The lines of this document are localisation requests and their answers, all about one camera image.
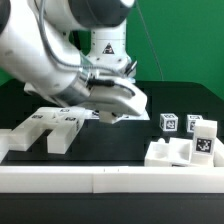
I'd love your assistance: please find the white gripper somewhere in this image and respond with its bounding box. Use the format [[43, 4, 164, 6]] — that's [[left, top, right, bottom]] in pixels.
[[78, 78, 147, 116]]

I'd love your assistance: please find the white left fence wall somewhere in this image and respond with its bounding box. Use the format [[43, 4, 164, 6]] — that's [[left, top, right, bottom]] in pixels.
[[0, 129, 11, 163]]

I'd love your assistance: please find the white tagged cube far right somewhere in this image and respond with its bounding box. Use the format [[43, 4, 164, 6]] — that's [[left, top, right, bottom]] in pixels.
[[186, 114, 202, 133]]

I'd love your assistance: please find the white fence wall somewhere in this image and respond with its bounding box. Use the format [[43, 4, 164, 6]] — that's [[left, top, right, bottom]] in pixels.
[[0, 129, 11, 163], [0, 166, 224, 193]]

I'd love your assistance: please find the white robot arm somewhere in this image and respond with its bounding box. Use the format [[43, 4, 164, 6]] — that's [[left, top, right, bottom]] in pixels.
[[0, 0, 147, 116]]

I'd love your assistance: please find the white paper tag sheet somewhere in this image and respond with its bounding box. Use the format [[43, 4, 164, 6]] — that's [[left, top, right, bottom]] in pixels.
[[85, 110, 150, 120]]

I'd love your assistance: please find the white chair back part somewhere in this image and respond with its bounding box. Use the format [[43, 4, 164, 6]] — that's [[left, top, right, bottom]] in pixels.
[[9, 107, 85, 154]]

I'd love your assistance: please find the white front fence wall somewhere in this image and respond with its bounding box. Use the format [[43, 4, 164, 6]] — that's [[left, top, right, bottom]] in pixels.
[[0, 166, 224, 193]]

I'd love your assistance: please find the white chair seat part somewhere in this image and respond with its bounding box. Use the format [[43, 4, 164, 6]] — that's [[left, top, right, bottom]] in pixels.
[[144, 138, 224, 167]]

